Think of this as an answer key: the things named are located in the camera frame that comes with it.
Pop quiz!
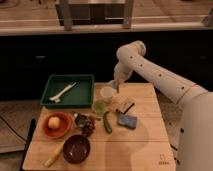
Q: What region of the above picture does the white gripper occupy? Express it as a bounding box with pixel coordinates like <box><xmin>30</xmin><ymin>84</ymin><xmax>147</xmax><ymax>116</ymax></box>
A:
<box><xmin>114</xmin><ymin>72</ymin><xmax>126</xmax><ymax>85</ymax></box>

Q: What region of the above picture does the blue-grey towel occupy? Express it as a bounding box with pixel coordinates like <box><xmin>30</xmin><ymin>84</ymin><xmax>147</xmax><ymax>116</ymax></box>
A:
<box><xmin>109</xmin><ymin>80</ymin><xmax>119</xmax><ymax>93</ymax></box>

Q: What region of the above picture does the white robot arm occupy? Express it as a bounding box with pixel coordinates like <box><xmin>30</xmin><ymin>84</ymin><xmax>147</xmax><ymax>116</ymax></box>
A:
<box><xmin>114</xmin><ymin>41</ymin><xmax>213</xmax><ymax>171</ymax></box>

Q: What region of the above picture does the green plastic cup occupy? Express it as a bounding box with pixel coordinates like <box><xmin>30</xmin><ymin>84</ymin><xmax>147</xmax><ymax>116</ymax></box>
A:
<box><xmin>92</xmin><ymin>100</ymin><xmax>106</xmax><ymax>117</ymax></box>

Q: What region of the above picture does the small metal cup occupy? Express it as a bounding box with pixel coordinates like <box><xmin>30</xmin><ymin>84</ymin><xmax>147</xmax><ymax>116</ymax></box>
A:
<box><xmin>73</xmin><ymin>113</ymin><xmax>87</xmax><ymax>128</ymax></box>

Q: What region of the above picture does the brown scrub brush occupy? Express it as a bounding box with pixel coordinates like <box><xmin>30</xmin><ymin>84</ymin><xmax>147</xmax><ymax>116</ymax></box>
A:
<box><xmin>116</xmin><ymin>100</ymin><xmax>135</xmax><ymax>114</ymax></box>

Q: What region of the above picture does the blue sponge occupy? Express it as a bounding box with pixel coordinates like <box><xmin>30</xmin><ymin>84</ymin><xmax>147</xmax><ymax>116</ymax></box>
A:
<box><xmin>118</xmin><ymin>114</ymin><xmax>137</xmax><ymax>129</ymax></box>

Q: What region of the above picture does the green plastic tray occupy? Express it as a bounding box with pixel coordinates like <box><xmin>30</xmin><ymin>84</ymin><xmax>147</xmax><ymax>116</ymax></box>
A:
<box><xmin>40</xmin><ymin>74</ymin><xmax>94</xmax><ymax>109</ymax></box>

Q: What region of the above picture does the green cucumber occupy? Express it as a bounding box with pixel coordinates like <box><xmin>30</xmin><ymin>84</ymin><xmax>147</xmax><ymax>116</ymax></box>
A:
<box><xmin>103</xmin><ymin>111</ymin><xmax>112</xmax><ymax>134</ymax></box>

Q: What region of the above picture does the bunch of dark grapes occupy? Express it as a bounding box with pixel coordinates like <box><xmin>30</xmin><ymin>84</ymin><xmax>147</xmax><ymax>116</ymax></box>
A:
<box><xmin>82</xmin><ymin>121</ymin><xmax>95</xmax><ymax>137</ymax></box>

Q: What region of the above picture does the white plastic utensil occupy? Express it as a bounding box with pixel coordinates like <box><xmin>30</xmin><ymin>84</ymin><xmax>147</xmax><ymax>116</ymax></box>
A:
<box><xmin>49</xmin><ymin>82</ymin><xmax>77</xmax><ymax>103</ymax></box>

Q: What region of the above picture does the orange bowl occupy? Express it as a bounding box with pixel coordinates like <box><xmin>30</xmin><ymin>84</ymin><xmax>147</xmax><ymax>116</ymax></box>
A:
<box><xmin>42</xmin><ymin>112</ymin><xmax>73</xmax><ymax>139</ymax></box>

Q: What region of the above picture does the yellow lemon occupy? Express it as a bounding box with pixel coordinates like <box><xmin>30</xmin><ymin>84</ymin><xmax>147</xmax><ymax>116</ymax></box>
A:
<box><xmin>48</xmin><ymin>117</ymin><xmax>60</xmax><ymax>130</ymax></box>

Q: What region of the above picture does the dark red bowl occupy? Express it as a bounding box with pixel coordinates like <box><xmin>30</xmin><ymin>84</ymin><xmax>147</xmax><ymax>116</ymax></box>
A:
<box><xmin>63</xmin><ymin>135</ymin><xmax>90</xmax><ymax>164</ymax></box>

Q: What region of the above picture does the yellow banana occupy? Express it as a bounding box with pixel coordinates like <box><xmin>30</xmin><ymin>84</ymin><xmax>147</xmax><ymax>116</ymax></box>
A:
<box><xmin>44</xmin><ymin>143</ymin><xmax>64</xmax><ymax>167</ymax></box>

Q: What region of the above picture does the white stool frame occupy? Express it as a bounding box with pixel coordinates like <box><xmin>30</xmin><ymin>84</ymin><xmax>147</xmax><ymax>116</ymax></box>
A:
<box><xmin>55</xmin><ymin>0</ymin><xmax>134</xmax><ymax>31</ymax></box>

